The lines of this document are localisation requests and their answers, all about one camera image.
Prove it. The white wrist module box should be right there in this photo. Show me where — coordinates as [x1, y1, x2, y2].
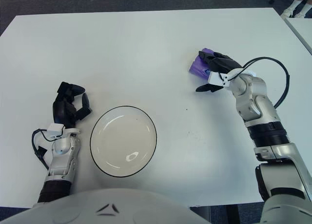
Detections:
[47, 123, 64, 139]
[208, 72, 231, 88]

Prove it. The white plate with black rim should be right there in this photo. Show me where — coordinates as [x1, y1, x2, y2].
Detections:
[90, 106, 158, 178]

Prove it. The dark table leg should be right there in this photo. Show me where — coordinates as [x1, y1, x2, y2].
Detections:
[226, 205, 239, 224]

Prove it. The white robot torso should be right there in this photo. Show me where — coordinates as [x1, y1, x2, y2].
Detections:
[0, 187, 208, 224]

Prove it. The purple tissue paper pack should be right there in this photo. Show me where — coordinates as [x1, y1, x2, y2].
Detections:
[187, 47, 216, 78]

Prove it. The white left wrist module box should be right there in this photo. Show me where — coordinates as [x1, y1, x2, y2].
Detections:
[47, 123, 64, 139]

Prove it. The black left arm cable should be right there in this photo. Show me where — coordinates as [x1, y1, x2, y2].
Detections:
[31, 128, 58, 171]

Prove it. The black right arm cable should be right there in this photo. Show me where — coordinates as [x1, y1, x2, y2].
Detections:
[220, 56, 291, 110]

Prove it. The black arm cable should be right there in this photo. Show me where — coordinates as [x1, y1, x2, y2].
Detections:
[220, 56, 291, 110]
[31, 128, 58, 171]

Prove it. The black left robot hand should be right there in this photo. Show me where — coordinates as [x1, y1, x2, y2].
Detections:
[52, 81, 93, 130]

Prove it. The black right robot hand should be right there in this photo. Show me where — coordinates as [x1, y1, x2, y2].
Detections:
[195, 50, 244, 93]

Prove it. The white neighbouring table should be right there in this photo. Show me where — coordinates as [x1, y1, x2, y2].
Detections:
[284, 18, 312, 56]

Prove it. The white right wrist module box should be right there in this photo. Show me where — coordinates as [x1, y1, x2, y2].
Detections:
[208, 72, 231, 88]

